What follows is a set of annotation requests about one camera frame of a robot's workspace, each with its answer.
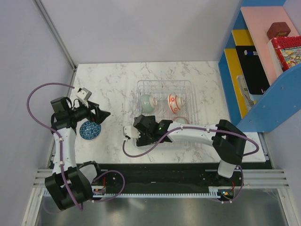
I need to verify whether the pink board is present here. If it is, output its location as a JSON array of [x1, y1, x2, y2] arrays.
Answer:
[[241, 6, 290, 84]]

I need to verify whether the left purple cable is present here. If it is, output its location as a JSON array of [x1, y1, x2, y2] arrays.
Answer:
[[26, 82, 84, 211]]

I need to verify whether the clear wire dish rack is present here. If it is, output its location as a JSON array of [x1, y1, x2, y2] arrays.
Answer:
[[131, 80, 196, 150]]

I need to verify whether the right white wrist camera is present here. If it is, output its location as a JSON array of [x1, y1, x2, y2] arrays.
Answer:
[[123, 125, 141, 139]]

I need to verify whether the green glass bowl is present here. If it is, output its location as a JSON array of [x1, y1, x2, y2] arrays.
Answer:
[[140, 94, 158, 113]]

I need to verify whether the blue triangle patterned bowl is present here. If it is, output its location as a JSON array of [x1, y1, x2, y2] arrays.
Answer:
[[79, 121, 102, 140]]

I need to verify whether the white cable duct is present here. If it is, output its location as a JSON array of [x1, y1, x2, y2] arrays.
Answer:
[[92, 186, 221, 200]]

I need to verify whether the leaf patterned bowl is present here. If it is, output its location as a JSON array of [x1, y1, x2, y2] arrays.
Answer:
[[173, 116, 190, 124]]

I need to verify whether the purple cable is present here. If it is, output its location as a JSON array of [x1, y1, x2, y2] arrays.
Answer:
[[122, 127, 260, 157], [26, 82, 84, 211]]

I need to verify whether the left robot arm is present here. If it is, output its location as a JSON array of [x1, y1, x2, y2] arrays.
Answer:
[[45, 97, 110, 210]]

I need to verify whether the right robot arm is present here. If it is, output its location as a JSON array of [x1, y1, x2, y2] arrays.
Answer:
[[133, 115, 247, 186]]

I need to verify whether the yellow black panel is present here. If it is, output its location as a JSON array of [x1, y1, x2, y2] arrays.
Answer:
[[224, 29, 256, 65]]

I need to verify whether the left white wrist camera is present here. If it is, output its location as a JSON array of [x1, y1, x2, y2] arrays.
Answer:
[[75, 88, 92, 107]]

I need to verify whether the red game box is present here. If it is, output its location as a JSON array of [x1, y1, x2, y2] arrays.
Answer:
[[271, 36, 301, 72]]

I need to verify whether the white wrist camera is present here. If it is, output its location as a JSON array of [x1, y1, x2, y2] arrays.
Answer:
[[123, 125, 141, 139], [75, 88, 92, 107]]

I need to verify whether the blue shelf unit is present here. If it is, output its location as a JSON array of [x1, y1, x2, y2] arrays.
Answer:
[[218, 0, 301, 132]]

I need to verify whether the orange patterned bowl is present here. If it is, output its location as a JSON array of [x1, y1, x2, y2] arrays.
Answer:
[[167, 94, 184, 114]]

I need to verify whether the dark red box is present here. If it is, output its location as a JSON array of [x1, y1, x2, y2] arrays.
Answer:
[[267, 22, 291, 40]]

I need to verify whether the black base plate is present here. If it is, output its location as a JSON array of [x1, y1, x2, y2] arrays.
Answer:
[[75, 161, 245, 195]]

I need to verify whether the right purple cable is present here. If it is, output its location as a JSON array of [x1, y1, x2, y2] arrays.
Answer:
[[122, 127, 260, 157]]

